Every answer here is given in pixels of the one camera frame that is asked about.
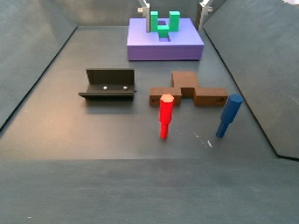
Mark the black angle bracket fixture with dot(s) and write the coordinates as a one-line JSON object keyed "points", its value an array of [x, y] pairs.
{"points": [[110, 84]]}

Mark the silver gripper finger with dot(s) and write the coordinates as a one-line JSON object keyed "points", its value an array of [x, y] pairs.
{"points": [[144, 10], [204, 5]]}

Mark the purple base block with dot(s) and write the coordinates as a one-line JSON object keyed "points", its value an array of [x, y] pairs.
{"points": [[183, 45]]}

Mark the red hexagonal peg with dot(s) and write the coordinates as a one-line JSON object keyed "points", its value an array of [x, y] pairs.
{"points": [[166, 114]]}

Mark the blue round peg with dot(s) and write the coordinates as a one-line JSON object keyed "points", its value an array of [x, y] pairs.
{"points": [[228, 113]]}

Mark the brown T-shaped block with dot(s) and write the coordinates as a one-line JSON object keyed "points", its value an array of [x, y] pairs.
{"points": [[186, 87]]}

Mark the green U-shaped block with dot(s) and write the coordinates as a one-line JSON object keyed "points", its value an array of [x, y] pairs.
{"points": [[163, 29]]}

